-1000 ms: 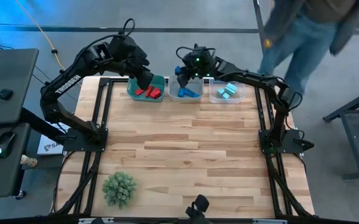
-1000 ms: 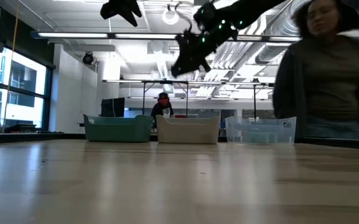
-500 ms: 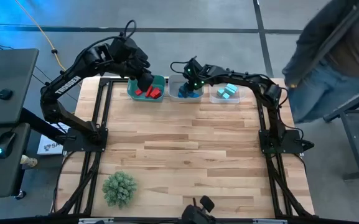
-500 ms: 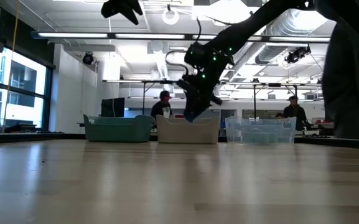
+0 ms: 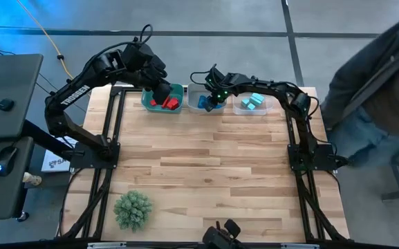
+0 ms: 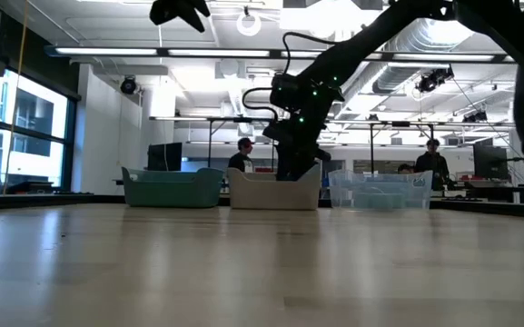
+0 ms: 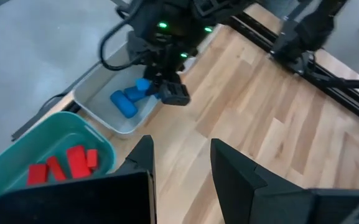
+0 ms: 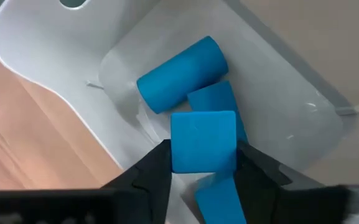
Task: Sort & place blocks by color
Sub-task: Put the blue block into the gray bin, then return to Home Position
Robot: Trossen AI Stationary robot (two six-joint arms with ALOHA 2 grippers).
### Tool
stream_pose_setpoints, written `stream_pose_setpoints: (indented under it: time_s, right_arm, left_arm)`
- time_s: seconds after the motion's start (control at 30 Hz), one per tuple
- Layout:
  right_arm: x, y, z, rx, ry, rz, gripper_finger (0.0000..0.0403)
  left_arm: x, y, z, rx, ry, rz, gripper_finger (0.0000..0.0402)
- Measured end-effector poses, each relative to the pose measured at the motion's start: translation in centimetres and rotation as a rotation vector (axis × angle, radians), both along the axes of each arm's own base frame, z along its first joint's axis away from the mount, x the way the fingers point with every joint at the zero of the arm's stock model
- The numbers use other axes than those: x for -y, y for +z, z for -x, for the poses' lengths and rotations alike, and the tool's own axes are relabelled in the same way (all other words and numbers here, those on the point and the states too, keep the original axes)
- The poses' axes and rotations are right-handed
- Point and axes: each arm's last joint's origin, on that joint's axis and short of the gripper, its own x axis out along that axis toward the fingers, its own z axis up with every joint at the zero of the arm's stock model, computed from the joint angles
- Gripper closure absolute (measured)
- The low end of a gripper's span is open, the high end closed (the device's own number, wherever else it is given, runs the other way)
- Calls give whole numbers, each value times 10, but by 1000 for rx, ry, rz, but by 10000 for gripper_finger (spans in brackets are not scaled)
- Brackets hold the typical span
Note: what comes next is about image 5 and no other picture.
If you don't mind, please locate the white printed sheet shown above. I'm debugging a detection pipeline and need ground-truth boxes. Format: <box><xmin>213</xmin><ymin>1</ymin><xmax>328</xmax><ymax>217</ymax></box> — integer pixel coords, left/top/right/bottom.
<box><xmin>41</xmin><ymin>136</ymin><xmax>77</xmax><ymax>173</ymax></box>

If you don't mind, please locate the small beige knob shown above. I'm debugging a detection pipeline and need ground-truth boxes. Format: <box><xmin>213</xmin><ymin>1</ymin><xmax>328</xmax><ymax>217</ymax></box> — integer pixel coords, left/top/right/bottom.
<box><xmin>22</xmin><ymin>172</ymin><xmax>43</xmax><ymax>187</ymax></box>

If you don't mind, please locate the light grey plastic bin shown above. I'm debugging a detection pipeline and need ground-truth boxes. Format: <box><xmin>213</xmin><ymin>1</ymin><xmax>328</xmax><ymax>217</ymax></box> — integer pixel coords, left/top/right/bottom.
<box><xmin>187</xmin><ymin>82</ymin><xmax>228</xmax><ymax>114</ymax></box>

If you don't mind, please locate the green artificial plant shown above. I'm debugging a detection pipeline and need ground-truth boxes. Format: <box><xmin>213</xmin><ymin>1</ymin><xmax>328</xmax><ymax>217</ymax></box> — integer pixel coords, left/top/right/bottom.
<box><xmin>113</xmin><ymin>189</ymin><xmax>154</xmax><ymax>232</ymax></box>

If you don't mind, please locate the person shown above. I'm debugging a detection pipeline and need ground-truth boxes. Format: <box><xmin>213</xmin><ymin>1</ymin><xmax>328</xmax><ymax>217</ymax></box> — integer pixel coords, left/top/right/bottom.
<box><xmin>319</xmin><ymin>8</ymin><xmax>399</xmax><ymax>174</ymax></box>

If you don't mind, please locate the large dark grey desk top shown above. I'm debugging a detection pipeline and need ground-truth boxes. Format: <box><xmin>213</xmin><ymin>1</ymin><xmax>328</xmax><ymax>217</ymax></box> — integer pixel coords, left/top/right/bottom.
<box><xmin>0</xmin><ymin>53</ymin><xmax>44</xmax><ymax>140</ymax></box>

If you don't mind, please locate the silver metal bracket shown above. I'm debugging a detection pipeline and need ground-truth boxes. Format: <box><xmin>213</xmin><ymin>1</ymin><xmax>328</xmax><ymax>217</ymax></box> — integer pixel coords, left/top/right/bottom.
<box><xmin>281</xmin><ymin>243</ymin><xmax>319</xmax><ymax>249</ymax></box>
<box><xmin>87</xmin><ymin>241</ymin><xmax>127</xmax><ymax>249</ymax></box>

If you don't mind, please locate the yellow floor cable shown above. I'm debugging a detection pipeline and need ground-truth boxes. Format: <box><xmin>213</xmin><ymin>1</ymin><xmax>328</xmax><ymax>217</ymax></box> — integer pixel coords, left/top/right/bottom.
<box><xmin>15</xmin><ymin>0</ymin><xmax>91</xmax><ymax>98</ymax></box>

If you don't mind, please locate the green plastic bin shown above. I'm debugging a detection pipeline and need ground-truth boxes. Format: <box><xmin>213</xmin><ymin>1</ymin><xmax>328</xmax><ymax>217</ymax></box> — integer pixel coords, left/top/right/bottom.
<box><xmin>140</xmin><ymin>82</ymin><xmax>185</xmax><ymax>114</ymax></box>

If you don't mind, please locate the small black device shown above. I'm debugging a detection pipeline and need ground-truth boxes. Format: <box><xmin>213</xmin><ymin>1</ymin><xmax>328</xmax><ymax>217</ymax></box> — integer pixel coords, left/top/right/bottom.
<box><xmin>0</xmin><ymin>98</ymin><xmax>16</xmax><ymax>112</ymax></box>

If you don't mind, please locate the clear plastic bin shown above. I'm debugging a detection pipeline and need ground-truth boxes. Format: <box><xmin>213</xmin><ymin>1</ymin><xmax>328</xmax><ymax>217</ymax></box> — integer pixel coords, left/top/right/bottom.
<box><xmin>232</xmin><ymin>84</ymin><xmax>275</xmax><ymax>116</ymax></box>

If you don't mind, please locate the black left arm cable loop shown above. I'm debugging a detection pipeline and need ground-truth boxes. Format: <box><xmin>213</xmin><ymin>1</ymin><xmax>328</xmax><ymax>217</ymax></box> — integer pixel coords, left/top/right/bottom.
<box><xmin>138</xmin><ymin>24</ymin><xmax>154</xmax><ymax>44</ymax></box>

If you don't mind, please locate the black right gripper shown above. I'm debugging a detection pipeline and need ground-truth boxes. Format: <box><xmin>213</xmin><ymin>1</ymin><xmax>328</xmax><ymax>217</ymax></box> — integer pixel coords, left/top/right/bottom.
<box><xmin>204</xmin><ymin>68</ymin><xmax>242</xmax><ymax>113</ymax></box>

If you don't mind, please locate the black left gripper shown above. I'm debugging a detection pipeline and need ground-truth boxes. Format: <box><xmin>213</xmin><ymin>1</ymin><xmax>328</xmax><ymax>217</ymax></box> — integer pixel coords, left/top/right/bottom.
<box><xmin>121</xmin><ymin>41</ymin><xmax>173</xmax><ymax>105</ymax></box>

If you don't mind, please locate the black aluminium rig frame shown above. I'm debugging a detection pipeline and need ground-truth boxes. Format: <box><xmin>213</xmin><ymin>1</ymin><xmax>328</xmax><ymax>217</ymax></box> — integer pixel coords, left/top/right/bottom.
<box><xmin>55</xmin><ymin>84</ymin><xmax>351</xmax><ymax>243</ymax></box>

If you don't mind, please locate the black computer mouse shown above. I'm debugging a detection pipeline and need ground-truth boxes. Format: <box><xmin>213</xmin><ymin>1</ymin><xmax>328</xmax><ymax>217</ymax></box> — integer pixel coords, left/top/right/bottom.
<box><xmin>0</xmin><ymin>146</ymin><xmax>18</xmax><ymax>177</ymax></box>

